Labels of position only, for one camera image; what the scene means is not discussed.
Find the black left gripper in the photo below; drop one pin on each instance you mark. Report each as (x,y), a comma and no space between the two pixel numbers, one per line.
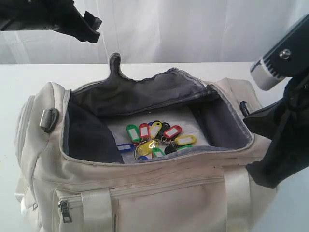
(58,15)

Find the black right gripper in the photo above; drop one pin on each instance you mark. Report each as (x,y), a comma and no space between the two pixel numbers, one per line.
(286,124)

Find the cream duffel bag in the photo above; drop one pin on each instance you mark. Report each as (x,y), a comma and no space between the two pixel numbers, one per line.
(74,179)

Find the white backdrop curtain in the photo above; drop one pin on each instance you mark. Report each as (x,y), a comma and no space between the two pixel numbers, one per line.
(162,31)

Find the colourful key tag bunch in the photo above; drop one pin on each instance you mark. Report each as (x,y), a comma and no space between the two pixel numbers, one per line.
(155,140)

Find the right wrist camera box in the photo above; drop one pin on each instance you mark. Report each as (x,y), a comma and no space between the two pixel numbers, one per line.
(289,57)

